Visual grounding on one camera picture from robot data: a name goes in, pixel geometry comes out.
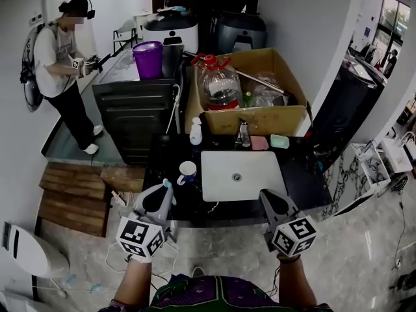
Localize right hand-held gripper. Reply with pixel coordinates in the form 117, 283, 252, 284
258, 188, 318, 258

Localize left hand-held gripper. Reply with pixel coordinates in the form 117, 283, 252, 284
116, 183, 174, 260

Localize white and blue cup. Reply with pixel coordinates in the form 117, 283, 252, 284
176, 161, 198, 187

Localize person's right forearm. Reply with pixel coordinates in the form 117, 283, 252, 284
276, 259, 319, 309

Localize person's left forearm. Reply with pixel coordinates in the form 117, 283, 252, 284
113, 257, 154, 309

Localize white power strip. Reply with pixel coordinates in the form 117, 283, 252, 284
110, 189, 127, 207

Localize white rectangular sink basin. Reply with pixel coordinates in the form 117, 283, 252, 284
200, 150, 288, 203

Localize pink soap block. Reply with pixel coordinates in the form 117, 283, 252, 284
250, 135, 270, 151

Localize white pump bottle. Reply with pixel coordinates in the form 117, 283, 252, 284
188, 116, 203, 146

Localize chrome faucet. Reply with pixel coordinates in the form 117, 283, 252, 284
235, 118, 252, 148

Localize wooden pallet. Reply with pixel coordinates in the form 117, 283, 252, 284
38, 162, 146, 239

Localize large cardboard box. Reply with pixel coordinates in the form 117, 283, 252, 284
184, 47, 313, 137

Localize black metal cabinet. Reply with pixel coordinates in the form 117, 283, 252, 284
91, 45, 187, 166

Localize person's dark patterned clothing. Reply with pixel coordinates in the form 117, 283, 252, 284
107, 274, 332, 312

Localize large black machine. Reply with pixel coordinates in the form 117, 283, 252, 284
310, 53, 388, 172

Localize metal rod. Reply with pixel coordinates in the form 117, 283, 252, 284
235, 69, 291, 98

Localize clear jug with red cap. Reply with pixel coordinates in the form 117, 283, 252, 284
190, 53, 243, 112

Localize white box with tubes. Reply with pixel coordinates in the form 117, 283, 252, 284
379, 131, 416, 176

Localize white rounded device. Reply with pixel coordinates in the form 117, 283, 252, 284
0, 222, 71, 280

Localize purple bucket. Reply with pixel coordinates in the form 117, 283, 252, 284
131, 40, 164, 79

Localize white and black appliance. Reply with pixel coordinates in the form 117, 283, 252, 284
142, 10, 200, 55

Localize white folding chair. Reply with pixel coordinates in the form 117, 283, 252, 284
112, 19, 138, 51

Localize dark grey appliance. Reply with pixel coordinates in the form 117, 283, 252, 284
215, 10, 268, 57

